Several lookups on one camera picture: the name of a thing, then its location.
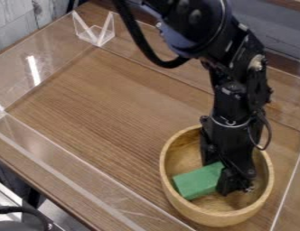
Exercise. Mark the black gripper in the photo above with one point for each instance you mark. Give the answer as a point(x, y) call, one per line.
point(229, 144)

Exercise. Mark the green rectangular block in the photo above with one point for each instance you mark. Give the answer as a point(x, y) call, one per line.
point(199, 182)

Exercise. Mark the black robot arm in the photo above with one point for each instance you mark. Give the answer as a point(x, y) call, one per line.
point(201, 30)

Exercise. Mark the brown wooden bowl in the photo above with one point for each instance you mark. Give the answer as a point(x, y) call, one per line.
point(212, 210)

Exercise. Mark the clear acrylic tray wall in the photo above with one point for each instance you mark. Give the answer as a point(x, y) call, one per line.
point(86, 115)

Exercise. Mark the clear acrylic corner bracket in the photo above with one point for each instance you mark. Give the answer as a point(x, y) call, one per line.
point(97, 35)

